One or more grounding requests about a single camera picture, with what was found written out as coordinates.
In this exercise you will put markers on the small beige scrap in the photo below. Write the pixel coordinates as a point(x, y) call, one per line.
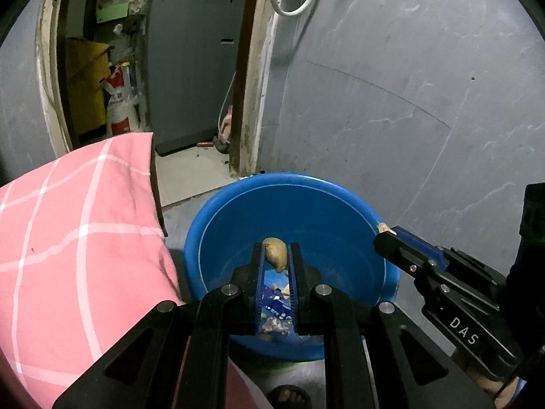
point(386, 228)

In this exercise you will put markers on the person's right hand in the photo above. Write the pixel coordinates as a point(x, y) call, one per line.
point(498, 390)

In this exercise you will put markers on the pink slipper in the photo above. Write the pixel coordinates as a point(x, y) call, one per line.
point(226, 123)

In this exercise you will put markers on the wooden door frame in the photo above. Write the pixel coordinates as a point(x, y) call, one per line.
point(251, 93)

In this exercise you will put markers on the grey metal cabinet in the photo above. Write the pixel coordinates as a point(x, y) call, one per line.
point(191, 72)

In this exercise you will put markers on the pink checked cushion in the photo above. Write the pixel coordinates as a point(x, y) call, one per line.
point(64, 243)

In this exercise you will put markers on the blue snack wrapper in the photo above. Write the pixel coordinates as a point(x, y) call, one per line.
point(274, 306)

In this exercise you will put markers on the tan scrap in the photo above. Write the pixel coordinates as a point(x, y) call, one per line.
point(276, 253)

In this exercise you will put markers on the blue plastic basin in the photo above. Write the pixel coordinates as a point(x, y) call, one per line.
point(332, 230)

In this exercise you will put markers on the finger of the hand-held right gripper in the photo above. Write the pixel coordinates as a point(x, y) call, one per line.
point(396, 253)
point(419, 243)

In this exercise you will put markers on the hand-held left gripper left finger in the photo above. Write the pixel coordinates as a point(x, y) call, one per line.
point(259, 298)

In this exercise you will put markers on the clear plastic bags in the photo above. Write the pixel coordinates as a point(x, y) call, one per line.
point(127, 38)

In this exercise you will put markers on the dark slipper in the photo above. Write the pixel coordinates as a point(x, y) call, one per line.
point(221, 145)

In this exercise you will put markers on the white red printed bag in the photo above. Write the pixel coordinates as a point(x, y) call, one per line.
point(121, 106)

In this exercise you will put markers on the person's sandalled foot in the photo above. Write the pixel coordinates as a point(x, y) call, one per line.
point(290, 398)

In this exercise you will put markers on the green box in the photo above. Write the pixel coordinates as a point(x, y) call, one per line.
point(113, 12)

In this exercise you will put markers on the yellow cardboard box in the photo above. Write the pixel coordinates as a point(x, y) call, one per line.
point(87, 89)

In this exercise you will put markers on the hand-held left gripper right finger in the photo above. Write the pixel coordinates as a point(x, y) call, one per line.
point(294, 298)

